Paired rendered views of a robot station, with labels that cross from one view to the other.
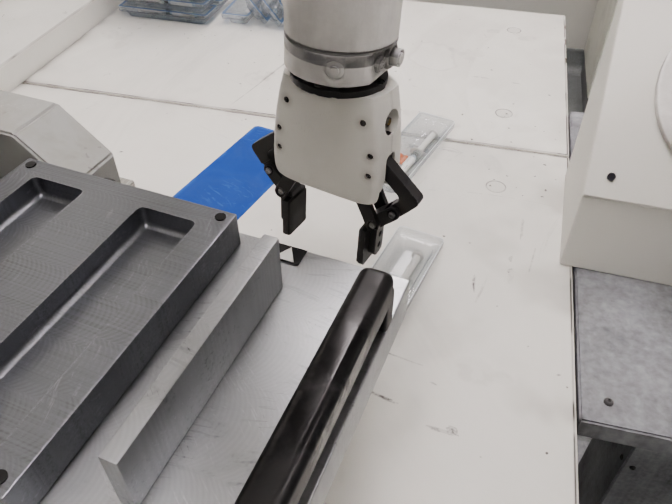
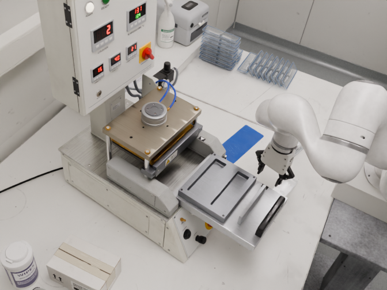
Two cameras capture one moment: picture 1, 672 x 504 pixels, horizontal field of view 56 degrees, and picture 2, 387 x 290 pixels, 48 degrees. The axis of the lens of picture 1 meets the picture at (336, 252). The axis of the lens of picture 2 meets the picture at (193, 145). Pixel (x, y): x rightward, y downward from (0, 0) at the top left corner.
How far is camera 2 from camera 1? 1.01 m
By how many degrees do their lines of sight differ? 5
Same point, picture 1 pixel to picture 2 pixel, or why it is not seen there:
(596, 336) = (333, 218)
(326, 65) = (280, 148)
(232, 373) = (253, 208)
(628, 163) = not seen: hidden behind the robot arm
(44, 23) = (175, 64)
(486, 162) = not seen: hidden behind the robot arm
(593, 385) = (327, 231)
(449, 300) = (295, 199)
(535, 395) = (311, 229)
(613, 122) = not seen: hidden behind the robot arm
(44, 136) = (215, 146)
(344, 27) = (286, 143)
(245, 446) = (255, 220)
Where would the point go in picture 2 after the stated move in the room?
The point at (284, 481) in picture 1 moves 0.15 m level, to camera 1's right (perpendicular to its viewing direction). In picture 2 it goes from (265, 225) to (317, 238)
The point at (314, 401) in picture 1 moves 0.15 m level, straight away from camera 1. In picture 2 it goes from (270, 216) to (272, 176)
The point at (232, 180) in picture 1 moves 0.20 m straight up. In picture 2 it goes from (237, 144) to (246, 109)
